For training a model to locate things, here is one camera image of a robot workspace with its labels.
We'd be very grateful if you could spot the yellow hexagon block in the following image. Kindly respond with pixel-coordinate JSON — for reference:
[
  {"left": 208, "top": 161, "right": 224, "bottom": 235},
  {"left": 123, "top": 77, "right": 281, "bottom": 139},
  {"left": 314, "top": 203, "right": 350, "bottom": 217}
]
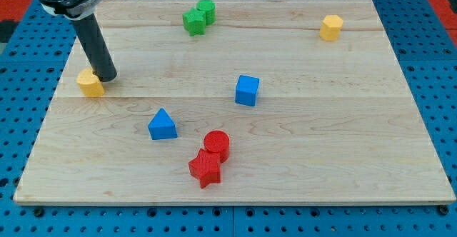
[{"left": 319, "top": 15, "right": 344, "bottom": 41}]

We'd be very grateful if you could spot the yellow heart block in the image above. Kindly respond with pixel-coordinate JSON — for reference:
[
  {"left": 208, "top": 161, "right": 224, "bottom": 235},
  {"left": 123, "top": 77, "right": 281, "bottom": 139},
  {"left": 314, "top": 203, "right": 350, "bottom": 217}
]
[{"left": 76, "top": 68, "right": 105, "bottom": 98}]

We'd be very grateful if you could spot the light wooden board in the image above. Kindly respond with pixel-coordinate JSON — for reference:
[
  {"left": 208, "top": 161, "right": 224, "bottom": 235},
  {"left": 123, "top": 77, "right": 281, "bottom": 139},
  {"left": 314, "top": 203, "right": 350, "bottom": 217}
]
[{"left": 14, "top": 0, "right": 456, "bottom": 206}]

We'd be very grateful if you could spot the blue cube block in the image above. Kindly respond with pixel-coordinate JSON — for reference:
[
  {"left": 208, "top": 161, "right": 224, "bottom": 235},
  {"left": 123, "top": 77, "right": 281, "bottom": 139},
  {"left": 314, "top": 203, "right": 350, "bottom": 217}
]
[{"left": 235, "top": 75, "right": 260, "bottom": 106}]

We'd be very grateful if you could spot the red cylinder block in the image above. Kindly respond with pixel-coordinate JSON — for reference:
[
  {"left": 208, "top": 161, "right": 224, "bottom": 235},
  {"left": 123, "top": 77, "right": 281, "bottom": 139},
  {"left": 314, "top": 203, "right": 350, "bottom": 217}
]
[{"left": 204, "top": 130, "right": 230, "bottom": 163}]

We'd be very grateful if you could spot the red star block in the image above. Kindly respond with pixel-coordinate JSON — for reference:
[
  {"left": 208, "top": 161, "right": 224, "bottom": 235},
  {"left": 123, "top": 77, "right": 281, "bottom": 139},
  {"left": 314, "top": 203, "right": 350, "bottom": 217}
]
[{"left": 189, "top": 148, "right": 221, "bottom": 188}]

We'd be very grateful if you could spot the blue triangle block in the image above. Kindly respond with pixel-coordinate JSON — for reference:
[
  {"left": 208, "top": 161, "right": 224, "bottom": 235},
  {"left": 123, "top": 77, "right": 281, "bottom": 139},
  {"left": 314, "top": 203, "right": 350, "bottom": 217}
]
[{"left": 148, "top": 108, "right": 178, "bottom": 140}]

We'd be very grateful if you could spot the green star block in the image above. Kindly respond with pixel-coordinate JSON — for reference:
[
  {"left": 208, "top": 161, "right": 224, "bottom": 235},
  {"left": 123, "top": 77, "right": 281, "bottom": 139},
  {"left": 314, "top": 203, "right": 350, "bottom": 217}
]
[{"left": 182, "top": 8, "right": 206, "bottom": 36}]

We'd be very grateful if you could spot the green cylinder block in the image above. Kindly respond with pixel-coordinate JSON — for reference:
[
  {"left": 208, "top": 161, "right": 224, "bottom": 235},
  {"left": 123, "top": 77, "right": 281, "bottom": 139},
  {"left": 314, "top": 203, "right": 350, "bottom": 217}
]
[{"left": 196, "top": 0, "right": 216, "bottom": 25}]

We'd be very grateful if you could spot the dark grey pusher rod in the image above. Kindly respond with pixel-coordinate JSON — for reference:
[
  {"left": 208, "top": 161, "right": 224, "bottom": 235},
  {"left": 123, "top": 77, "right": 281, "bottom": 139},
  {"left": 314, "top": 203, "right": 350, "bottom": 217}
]
[{"left": 72, "top": 14, "right": 117, "bottom": 82}]

